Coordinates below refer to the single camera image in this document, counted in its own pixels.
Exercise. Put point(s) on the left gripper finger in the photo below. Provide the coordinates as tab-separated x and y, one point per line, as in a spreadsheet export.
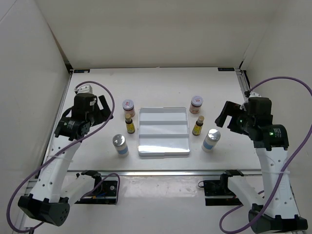
105	107
100	118

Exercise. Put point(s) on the white divided tray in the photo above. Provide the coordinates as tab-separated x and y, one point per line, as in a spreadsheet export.
163	131

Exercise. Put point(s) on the blue label shaker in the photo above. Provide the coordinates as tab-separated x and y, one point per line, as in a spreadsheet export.
211	139
120	145

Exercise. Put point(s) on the right orange spice jar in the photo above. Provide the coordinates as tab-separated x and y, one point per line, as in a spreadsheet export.
196	103

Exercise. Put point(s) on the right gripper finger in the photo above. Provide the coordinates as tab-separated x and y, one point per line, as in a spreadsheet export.
220	121
231	109

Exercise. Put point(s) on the aluminium front rail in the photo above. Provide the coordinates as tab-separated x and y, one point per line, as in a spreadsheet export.
165	173

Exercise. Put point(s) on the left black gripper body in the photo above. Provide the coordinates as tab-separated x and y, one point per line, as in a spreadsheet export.
93	116

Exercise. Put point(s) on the yellow label bottle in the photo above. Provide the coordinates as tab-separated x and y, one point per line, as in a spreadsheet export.
129	124
198	126

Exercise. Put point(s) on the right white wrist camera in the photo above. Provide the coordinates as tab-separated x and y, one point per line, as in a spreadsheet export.
251	94

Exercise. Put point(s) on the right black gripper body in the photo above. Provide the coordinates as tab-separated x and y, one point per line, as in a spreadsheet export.
241	123

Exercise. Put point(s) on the right yellow label bottle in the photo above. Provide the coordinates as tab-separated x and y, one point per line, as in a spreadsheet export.
198	126

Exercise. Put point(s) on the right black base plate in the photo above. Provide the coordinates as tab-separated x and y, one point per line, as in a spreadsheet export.
216	194

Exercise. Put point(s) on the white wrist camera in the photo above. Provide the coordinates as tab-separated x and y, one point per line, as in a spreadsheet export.
86	88
251	94

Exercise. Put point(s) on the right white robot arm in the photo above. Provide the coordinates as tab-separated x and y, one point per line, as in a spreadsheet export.
276	210

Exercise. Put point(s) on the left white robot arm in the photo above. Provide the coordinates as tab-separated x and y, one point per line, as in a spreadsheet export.
48	201

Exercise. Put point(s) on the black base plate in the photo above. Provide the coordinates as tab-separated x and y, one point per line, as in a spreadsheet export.
216	194
107	189

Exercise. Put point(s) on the aluminium left rail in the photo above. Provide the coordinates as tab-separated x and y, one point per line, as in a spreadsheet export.
41	85

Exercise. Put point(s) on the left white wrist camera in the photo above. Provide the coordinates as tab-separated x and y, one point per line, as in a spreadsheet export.
86	88

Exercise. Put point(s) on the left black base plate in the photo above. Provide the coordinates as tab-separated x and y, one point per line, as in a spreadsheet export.
107	189

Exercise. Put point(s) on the left yellow label bottle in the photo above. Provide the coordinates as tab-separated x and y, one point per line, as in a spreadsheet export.
129	124

